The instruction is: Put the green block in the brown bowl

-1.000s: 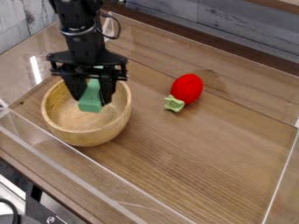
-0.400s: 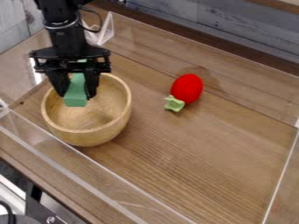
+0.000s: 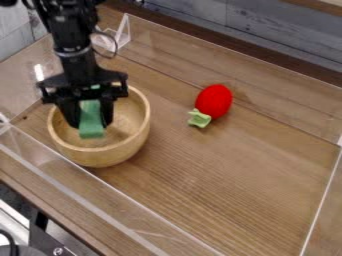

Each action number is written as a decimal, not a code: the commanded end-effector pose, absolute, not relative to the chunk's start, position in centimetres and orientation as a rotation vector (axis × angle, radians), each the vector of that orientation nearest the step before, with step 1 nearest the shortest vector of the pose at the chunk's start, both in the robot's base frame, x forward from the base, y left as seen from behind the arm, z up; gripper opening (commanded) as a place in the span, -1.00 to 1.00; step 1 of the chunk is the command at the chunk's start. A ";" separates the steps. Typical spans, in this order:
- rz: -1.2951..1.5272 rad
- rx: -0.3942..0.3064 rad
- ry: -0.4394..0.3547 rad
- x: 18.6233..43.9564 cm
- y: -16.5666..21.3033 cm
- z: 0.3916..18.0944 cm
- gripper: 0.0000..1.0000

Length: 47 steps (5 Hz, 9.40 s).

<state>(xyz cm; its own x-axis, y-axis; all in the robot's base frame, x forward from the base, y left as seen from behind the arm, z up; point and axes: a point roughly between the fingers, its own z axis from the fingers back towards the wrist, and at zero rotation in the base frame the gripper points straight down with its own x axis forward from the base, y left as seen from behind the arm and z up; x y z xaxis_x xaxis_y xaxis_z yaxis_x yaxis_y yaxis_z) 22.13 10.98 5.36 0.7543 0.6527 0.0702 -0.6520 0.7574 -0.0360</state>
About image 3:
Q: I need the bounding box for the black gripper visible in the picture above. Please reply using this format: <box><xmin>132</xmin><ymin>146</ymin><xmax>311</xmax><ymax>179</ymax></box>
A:
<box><xmin>36</xmin><ymin>49</ymin><xmax>128</xmax><ymax>128</ymax></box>

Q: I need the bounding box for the green rectangular block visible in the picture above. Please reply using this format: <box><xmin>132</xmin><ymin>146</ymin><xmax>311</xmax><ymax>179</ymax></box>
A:
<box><xmin>78</xmin><ymin>100</ymin><xmax>104</xmax><ymax>139</ymax></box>

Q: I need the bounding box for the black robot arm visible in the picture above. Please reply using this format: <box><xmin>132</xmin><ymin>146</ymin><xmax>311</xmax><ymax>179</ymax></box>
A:
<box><xmin>32</xmin><ymin>0</ymin><xmax>128</xmax><ymax>129</ymax></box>

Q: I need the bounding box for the brown wooden bowl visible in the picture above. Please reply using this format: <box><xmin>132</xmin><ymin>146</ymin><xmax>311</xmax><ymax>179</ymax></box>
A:
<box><xmin>46</xmin><ymin>86</ymin><xmax>151</xmax><ymax>168</ymax></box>

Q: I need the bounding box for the red toy strawberry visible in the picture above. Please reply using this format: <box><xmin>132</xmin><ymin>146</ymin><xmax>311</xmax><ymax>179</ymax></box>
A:
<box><xmin>188</xmin><ymin>84</ymin><xmax>233</xmax><ymax>128</ymax></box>

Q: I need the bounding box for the black metal stand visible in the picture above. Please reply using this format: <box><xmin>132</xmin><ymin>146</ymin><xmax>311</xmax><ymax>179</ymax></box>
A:
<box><xmin>0</xmin><ymin>208</ymin><xmax>77</xmax><ymax>256</ymax></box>

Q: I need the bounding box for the clear acrylic corner bracket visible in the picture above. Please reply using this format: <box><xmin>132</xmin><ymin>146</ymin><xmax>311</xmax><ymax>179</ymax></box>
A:
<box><xmin>92</xmin><ymin>14</ymin><xmax>130</xmax><ymax>54</ymax></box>

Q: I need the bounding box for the black cable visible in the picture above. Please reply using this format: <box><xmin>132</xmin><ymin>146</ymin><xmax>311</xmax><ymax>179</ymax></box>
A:
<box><xmin>88</xmin><ymin>30</ymin><xmax>120</xmax><ymax>60</ymax></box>

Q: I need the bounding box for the clear acrylic tray wall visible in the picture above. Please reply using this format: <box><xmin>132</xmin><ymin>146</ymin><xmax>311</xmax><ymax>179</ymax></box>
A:
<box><xmin>0</xmin><ymin>114</ymin><xmax>223</xmax><ymax>256</ymax></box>

